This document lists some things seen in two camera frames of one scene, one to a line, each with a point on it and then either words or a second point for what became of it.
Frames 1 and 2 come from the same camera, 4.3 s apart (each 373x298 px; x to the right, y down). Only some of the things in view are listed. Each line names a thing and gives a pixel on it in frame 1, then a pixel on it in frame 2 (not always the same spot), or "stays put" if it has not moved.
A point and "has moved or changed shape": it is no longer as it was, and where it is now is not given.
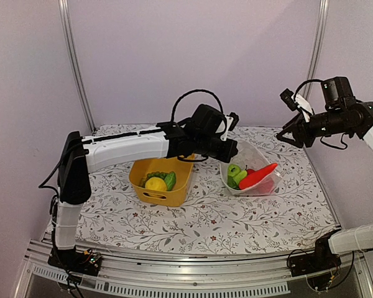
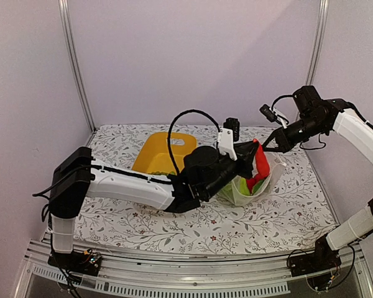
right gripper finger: (291, 141) to (275, 149)
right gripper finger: (291, 128) to (275, 134)
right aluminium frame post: (318, 45) stays put
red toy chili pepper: (250, 179) has moved or changed shape
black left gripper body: (206, 148) to (212, 190)
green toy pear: (233, 181) to (244, 188)
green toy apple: (233, 169) has moved or changed shape
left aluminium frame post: (64, 13) stays put
